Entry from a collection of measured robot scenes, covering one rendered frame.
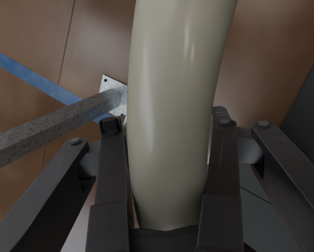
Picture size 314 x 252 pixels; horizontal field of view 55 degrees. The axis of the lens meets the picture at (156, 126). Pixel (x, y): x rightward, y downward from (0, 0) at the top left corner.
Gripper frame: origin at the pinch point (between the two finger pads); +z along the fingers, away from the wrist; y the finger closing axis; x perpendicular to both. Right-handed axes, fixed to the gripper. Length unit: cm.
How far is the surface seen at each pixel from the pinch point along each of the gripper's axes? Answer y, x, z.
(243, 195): 20, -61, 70
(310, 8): 54, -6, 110
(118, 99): -33, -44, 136
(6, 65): -109, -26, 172
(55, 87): -74, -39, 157
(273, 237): 26, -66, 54
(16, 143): -57, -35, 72
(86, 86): -52, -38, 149
